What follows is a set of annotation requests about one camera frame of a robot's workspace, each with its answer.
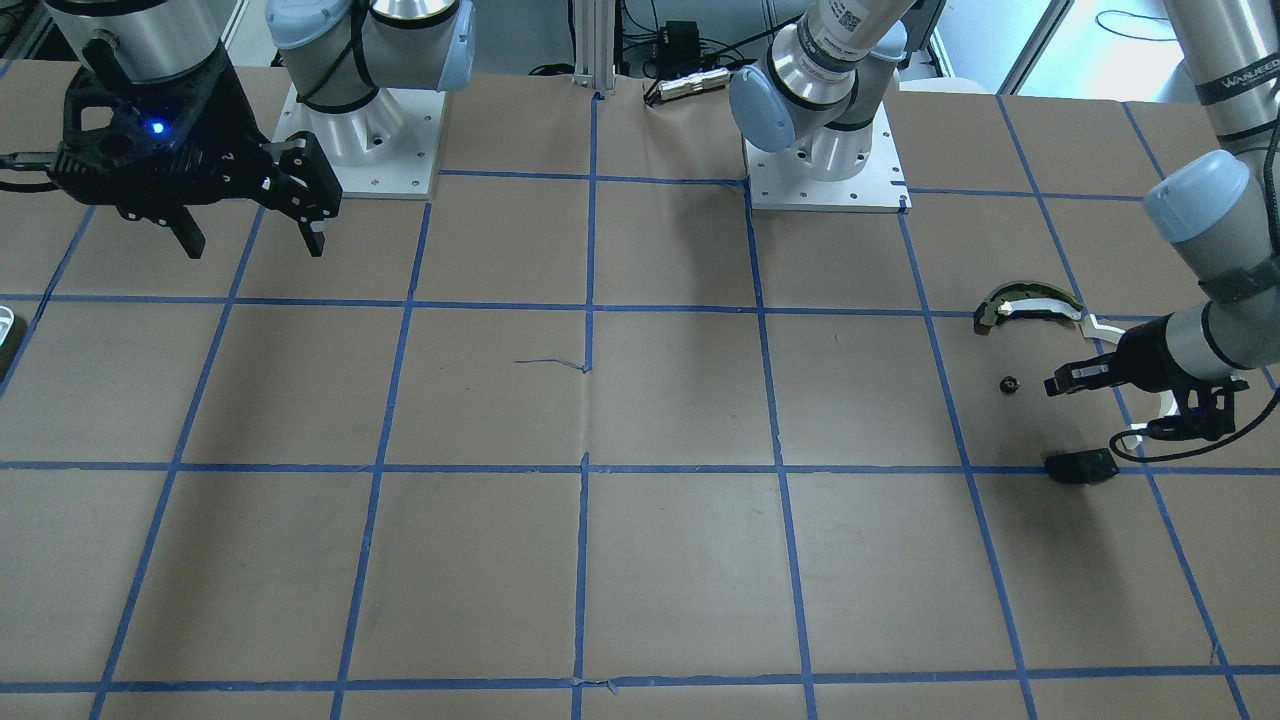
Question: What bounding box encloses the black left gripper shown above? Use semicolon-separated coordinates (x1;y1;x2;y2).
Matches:
1044;315;1248;442

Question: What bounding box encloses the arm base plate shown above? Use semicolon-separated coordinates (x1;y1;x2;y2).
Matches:
273;87;451;200
742;104;913;214

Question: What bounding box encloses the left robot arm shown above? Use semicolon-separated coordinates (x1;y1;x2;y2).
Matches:
728;1;1277;448

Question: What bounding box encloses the brown paper table cover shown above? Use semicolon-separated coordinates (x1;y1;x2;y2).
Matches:
3;76;1277;719

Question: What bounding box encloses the white curved plastic arc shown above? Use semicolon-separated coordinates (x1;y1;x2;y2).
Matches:
1079;313;1179;452

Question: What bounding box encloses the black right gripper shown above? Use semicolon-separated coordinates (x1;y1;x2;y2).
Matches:
46;45;343;260

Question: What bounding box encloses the dark green curved brake shoe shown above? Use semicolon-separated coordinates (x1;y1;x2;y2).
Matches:
973;281;1085;336

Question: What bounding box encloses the small black flat part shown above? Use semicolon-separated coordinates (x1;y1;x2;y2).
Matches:
1043;448;1119;486

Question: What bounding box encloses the aluminium frame post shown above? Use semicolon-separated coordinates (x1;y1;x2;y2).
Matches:
567;0;620;97

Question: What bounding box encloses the metal ribbed tray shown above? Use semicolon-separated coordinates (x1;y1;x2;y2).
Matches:
0;305;28;382

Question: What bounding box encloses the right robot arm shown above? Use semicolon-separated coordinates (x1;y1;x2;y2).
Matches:
3;1;475;259

